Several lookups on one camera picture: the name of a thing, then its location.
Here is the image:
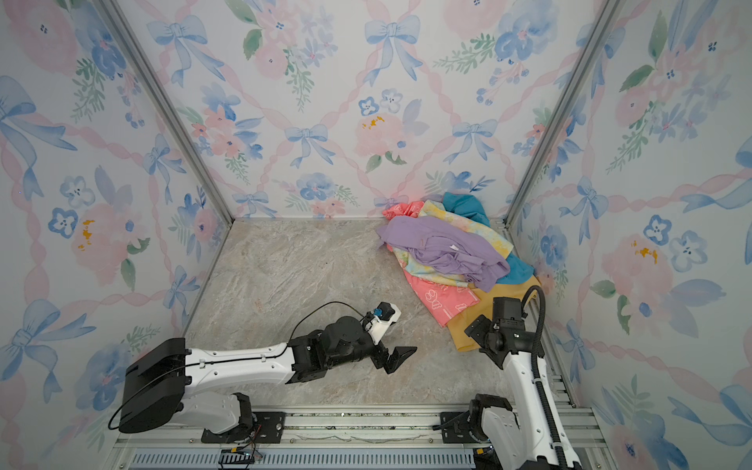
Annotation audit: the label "grey metal right post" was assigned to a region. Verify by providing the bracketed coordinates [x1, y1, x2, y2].
[504, 0, 622, 228]

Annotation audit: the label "mustard yellow cloth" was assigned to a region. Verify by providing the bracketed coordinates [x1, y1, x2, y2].
[446, 276, 541, 353]

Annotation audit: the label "thin black left cable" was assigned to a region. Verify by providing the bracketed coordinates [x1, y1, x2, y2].
[107, 300, 366, 431]

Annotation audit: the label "grey metal corner post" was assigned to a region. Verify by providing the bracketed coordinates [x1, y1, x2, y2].
[93, 1, 234, 225]

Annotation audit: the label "pastel tie-dye cloth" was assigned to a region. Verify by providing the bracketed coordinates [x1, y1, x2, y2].
[377, 201, 513, 292]

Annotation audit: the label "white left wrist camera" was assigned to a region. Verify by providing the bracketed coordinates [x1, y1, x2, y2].
[363, 302, 401, 346]

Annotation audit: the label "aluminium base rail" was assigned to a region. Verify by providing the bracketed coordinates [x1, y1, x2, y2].
[108, 404, 618, 470]

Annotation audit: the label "pink patterned cloth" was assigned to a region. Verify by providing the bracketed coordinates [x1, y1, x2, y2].
[382, 201, 481, 326]

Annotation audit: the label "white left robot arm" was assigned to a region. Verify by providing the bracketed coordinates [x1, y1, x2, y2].
[108, 315, 403, 444]

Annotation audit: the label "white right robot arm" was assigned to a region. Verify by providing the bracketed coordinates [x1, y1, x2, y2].
[431, 286, 583, 469]

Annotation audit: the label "purple cloth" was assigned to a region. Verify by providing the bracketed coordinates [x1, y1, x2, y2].
[377, 217, 510, 292]

